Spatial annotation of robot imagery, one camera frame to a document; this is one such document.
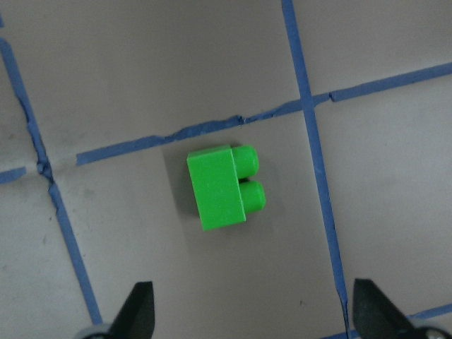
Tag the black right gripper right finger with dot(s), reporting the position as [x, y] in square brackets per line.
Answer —
[374, 315]

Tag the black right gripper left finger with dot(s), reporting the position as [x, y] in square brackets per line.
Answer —
[136, 318]

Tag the green toy block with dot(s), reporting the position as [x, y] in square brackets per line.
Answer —
[223, 191]

